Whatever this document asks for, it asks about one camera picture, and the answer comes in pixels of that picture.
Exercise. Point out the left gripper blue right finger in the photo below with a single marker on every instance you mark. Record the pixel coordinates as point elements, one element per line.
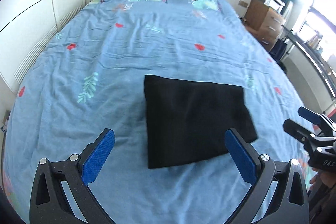
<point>289,202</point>

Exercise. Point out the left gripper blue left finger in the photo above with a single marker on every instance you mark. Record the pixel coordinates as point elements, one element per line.
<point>49,203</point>

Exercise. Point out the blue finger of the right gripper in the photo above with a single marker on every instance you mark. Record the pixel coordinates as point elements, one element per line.
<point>323,125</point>
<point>301,134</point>

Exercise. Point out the black pants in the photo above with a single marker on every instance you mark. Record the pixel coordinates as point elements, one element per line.
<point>186,120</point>

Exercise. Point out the right hand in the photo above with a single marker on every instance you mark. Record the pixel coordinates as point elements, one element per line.
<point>322,185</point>

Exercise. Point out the glass desk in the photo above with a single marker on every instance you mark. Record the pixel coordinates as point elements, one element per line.
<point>313,58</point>

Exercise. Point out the wooden chest of drawers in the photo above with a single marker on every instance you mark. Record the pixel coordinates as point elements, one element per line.
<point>264,23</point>

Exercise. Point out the white wardrobe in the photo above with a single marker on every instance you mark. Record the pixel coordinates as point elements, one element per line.
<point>26,28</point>

